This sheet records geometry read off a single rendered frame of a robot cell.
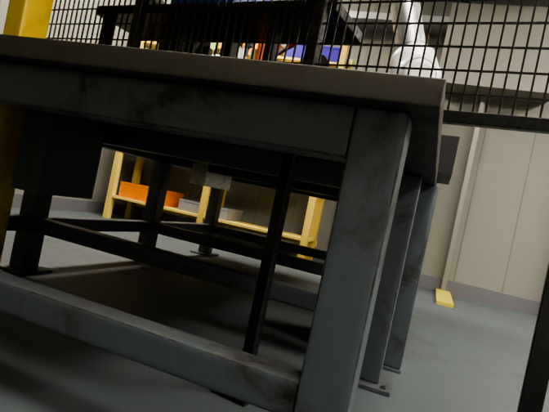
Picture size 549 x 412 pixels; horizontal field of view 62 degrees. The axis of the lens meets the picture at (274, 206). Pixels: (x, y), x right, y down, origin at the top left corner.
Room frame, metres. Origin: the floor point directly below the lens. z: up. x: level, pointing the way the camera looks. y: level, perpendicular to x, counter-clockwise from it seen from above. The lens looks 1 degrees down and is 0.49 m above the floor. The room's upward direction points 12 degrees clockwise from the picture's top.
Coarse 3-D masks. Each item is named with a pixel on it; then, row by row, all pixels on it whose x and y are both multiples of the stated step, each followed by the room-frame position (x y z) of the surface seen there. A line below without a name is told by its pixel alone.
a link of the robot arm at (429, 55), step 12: (396, 12) 1.60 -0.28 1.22; (408, 12) 1.58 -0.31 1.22; (396, 36) 1.61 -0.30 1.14; (408, 36) 1.57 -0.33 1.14; (420, 36) 1.57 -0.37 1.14; (396, 48) 1.62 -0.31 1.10; (408, 48) 1.54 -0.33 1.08; (420, 48) 1.53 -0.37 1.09; (432, 48) 1.56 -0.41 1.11; (396, 60) 1.56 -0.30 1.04; (408, 60) 1.49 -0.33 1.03; (420, 60) 1.48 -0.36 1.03; (432, 60) 1.49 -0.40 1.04
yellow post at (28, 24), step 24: (24, 0) 1.57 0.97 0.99; (48, 0) 1.63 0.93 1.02; (24, 24) 1.57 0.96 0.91; (48, 24) 1.65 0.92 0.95; (0, 120) 1.56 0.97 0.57; (24, 120) 1.63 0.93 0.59; (0, 144) 1.57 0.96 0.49; (0, 168) 1.59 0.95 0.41; (0, 192) 1.60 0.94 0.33; (0, 216) 1.62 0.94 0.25; (0, 240) 1.63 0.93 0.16
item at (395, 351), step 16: (432, 192) 1.59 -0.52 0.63; (416, 208) 1.60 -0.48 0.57; (432, 208) 1.58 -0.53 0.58; (416, 224) 1.60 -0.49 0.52; (416, 240) 1.59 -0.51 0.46; (416, 256) 1.59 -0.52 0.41; (416, 272) 1.59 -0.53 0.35; (400, 288) 1.60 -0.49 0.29; (416, 288) 1.59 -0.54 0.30; (400, 304) 1.60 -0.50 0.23; (400, 320) 1.59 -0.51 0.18; (400, 336) 1.59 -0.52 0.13; (400, 352) 1.59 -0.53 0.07; (384, 368) 1.60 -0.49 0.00; (400, 368) 1.61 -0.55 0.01
